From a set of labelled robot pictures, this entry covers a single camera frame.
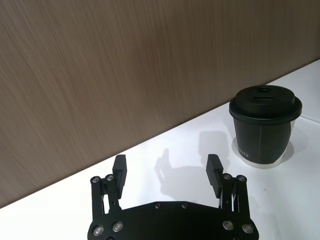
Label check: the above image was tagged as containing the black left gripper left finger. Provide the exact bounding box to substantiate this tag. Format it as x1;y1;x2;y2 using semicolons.
89;154;129;224

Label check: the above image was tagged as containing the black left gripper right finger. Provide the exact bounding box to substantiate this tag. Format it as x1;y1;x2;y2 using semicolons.
205;153;251;221

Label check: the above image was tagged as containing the white round coaster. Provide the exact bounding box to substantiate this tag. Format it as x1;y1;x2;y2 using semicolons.
230;136;296;170

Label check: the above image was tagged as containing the black paper cup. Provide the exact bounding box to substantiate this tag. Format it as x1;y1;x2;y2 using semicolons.
232;114;299;169

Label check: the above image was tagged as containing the black plastic cup lid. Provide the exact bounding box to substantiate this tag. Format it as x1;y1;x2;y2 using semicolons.
228;84;304;125

